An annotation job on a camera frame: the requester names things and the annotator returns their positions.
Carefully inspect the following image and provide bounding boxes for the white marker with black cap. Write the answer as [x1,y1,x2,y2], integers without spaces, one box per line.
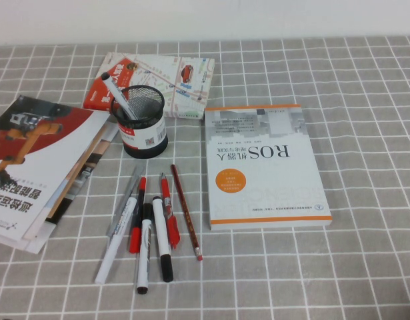
[100,71,141,121]
[151,196,175,283]

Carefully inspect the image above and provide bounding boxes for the slim red black marker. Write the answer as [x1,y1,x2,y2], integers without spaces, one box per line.
[129,176,148,254]

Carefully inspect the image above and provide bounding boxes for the red gel pen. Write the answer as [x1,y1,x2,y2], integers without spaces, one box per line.
[159,172,181,251]

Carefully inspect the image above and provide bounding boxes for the white marker with black ends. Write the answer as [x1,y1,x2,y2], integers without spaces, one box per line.
[135,202,155,295]

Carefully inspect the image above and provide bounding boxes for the plain white pen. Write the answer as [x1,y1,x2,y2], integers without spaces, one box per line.
[94,196,139,285]

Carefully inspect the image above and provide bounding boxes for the grey translucent pen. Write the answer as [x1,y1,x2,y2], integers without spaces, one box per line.
[106,165,146,238]

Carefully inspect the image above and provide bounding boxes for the brown-edged booklet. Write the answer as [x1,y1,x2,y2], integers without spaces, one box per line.
[46,116,113,225]

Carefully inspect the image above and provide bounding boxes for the white orange ROS book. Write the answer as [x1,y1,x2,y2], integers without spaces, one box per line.
[203,103,333,231]

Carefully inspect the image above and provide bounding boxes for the dark red pencil with eraser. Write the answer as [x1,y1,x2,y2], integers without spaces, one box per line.
[170,163,205,262]

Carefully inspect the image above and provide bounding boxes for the white paper sheets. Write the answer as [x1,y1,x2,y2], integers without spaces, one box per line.
[0,229,59,255]

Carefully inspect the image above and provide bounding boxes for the red map-cover book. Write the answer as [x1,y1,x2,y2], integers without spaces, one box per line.
[83,51,215,120]

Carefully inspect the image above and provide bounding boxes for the grey checked tablecloth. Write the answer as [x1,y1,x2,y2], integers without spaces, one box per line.
[0,33,410,320]

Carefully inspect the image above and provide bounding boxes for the black mesh pen holder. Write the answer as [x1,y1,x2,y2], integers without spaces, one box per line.
[110,85,169,160]

